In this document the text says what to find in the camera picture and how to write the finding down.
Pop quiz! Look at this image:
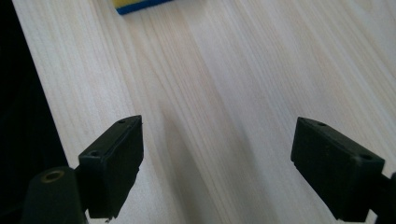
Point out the yellow and blue sponge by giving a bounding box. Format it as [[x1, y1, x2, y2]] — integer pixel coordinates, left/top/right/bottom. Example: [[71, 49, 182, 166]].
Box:
[[112, 0, 174, 16]]

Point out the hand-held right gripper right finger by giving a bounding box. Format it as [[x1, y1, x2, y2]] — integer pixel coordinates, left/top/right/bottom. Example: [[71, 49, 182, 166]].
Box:
[[290, 117, 386, 223]]

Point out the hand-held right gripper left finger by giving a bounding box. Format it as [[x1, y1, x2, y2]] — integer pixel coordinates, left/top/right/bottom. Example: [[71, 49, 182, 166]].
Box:
[[78, 115, 145, 219]]

